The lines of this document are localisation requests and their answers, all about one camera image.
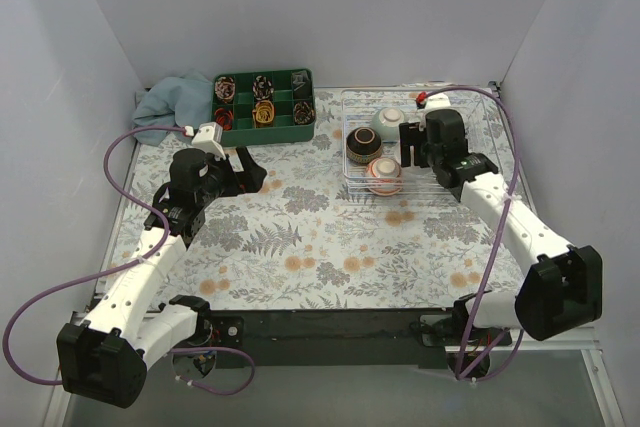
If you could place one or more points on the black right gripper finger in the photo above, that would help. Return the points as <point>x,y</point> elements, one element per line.
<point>417,156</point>
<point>405,145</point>

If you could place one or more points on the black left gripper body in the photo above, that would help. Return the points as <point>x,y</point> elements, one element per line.
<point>235,173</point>

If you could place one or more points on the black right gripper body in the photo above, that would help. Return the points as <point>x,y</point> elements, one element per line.
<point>420,145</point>

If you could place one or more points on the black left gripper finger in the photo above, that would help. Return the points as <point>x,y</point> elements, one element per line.
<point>231,181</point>
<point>251,177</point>

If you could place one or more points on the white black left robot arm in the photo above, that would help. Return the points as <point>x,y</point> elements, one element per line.
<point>107,357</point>

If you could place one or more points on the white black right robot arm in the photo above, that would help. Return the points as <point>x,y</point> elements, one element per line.
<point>562,286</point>

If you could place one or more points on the pale green bowl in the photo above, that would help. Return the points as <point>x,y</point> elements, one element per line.
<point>386,121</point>

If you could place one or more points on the black gold bowl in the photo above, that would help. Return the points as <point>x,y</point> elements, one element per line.
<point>363,145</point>

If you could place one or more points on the orange black rolled band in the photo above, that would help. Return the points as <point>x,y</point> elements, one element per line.
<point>224,116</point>

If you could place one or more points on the yellow rolled band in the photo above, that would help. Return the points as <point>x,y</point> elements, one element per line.
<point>263,114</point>

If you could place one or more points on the green compartment organizer tray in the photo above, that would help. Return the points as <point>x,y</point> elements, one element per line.
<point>283,129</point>

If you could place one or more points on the light blue denim cloth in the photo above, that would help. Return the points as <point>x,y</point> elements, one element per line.
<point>174,102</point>

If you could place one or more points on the brown floral rolled band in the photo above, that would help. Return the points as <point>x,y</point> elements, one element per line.
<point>303,113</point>

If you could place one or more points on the pink black rolled band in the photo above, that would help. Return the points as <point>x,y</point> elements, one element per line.
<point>225,89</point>

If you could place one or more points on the black white rolled band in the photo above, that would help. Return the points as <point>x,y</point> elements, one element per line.
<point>262,88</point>

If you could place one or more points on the grey folded item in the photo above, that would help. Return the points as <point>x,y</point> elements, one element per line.
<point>301,84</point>

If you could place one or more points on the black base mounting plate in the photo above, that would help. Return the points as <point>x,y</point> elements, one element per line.
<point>414,337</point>

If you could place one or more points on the white wire dish rack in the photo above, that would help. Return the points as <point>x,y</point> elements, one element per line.
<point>484,128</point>

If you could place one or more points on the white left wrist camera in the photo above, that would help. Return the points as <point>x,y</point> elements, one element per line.
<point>208,139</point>

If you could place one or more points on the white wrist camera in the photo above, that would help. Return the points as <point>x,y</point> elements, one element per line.
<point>427,101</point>
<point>208,139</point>

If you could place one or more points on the white orange ring bowl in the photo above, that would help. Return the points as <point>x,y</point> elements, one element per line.
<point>383,177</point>

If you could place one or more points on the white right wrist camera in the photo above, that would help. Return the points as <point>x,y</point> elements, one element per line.
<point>427,101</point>

